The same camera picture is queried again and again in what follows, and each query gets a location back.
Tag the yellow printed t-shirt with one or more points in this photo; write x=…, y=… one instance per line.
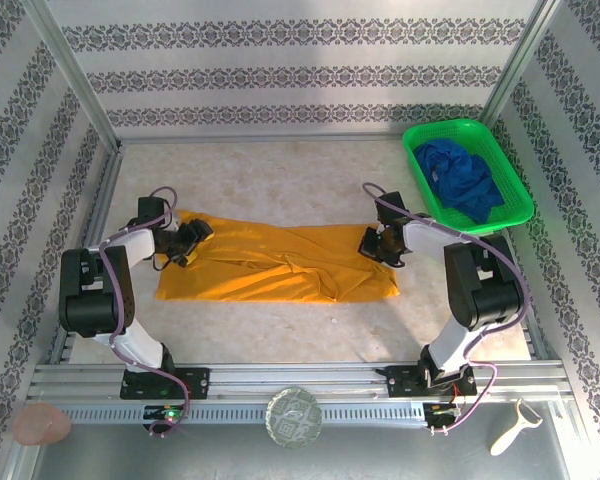
x=260, y=270

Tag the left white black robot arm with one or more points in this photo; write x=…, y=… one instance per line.
x=130, y=245

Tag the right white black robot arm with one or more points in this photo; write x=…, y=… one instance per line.
x=430, y=237

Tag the blue t-shirt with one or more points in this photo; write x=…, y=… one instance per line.
x=460, y=180

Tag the green plastic basket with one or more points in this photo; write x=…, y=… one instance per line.
x=510, y=170

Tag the round patterned glass dish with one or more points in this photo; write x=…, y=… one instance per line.
x=294, y=417

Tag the pink translucent cup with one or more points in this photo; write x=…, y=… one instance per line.
x=42, y=425

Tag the white peeler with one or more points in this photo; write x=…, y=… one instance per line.
x=510, y=435

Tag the aluminium rail along wall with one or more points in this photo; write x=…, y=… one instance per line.
x=260, y=138

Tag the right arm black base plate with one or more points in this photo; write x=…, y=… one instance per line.
x=400, y=381

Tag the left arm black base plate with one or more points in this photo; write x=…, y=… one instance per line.
x=195, y=382

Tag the wide aluminium mounting rail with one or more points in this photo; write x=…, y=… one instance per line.
x=300, y=377

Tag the aluminium corner post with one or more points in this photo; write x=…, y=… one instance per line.
x=70, y=75
x=517, y=65

